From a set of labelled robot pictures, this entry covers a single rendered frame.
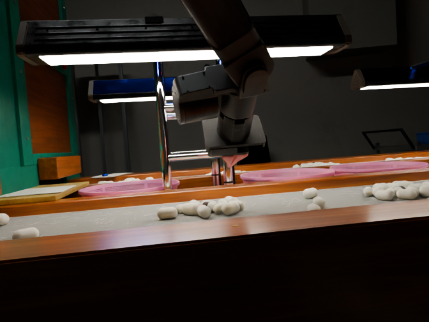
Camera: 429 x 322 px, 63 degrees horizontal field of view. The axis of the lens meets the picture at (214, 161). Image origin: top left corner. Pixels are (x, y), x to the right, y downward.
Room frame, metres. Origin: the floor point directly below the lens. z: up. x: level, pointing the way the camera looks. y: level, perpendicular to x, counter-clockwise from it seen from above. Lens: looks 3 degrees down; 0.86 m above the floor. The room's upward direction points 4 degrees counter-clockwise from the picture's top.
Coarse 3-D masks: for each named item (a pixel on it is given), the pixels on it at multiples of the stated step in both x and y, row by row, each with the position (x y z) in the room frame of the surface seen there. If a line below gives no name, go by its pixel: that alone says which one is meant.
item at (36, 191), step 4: (28, 188) 0.96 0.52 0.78; (32, 188) 0.94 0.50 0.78; (36, 188) 0.93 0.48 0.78; (40, 188) 0.93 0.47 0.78; (44, 188) 0.92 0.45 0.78; (48, 188) 0.91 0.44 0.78; (52, 188) 0.90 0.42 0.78; (56, 188) 0.89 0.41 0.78; (60, 188) 0.89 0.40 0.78; (64, 188) 0.88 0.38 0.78; (68, 188) 0.89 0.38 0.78; (16, 192) 0.87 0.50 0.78; (20, 192) 0.86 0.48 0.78; (24, 192) 0.85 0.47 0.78; (28, 192) 0.85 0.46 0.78; (32, 192) 0.84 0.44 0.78; (36, 192) 0.83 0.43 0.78; (40, 192) 0.83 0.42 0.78; (44, 192) 0.82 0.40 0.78; (48, 192) 0.81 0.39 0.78; (52, 192) 0.81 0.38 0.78; (56, 192) 0.82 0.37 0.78; (0, 196) 0.81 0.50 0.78; (4, 196) 0.80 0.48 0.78; (8, 196) 0.79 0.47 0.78; (12, 196) 0.80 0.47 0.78
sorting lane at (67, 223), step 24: (288, 192) 0.80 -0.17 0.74; (336, 192) 0.76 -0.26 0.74; (360, 192) 0.74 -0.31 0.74; (24, 216) 0.73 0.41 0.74; (48, 216) 0.72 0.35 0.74; (72, 216) 0.70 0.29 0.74; (96, 216) 0.68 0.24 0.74; (120, 216) 0.66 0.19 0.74; (144, 216) 0.64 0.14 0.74; (192, 216) 0.61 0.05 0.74; (216, 216) 0.60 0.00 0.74; (240, 216) 0.58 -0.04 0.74; (0, 240) 0.53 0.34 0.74
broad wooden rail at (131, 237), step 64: (0, 256) 0.35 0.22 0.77; (64, 256) 0.34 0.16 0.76; (128, 256) 0.35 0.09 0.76; (192, 256) 0.36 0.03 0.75; (256, 256) 0.37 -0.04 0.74; (320, 256) 0.38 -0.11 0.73; (384, 256) 0.39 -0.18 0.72; (0, 320) 0.33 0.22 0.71; (64, 320) 0.34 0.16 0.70; (128, 320) 0.35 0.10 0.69; (192, 320) 0.36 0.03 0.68; (256, 320) 0.37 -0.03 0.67; (320, 320) 0.38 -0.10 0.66; (384, 320) 0.39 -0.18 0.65
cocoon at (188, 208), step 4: (184, 204) 0.63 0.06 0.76; (188, 204) 0.62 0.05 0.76; (192, 204) 0.62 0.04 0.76; (196, 204) 0.62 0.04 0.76; (184, 208) 0.62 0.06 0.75; (188, 208) 0.62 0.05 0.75; (192, 208) 0.61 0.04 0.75; (196, 208) 0.61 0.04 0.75; (184, 212) 0.62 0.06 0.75; (188, 212) 0.62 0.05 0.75; (192, 212) 0.61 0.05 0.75; (196, 212) 0.61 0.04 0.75
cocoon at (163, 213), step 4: (160, 208) 0.60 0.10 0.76; (164, 208) 0.60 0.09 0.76; (168, 208) 0.60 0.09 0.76; (172, 208) 0.60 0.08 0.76; (160, 212) 0.60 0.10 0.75; (164, 212) 0.60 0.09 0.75; (168, 212) 0.60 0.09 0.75; (172, 212) 0.60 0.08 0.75; (176, 212) 0.60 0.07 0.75; (160, 216) 0.60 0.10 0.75; (164, 216) 0.60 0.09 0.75; (168, 216) 0.60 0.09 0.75; (172, 216) 0.60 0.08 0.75
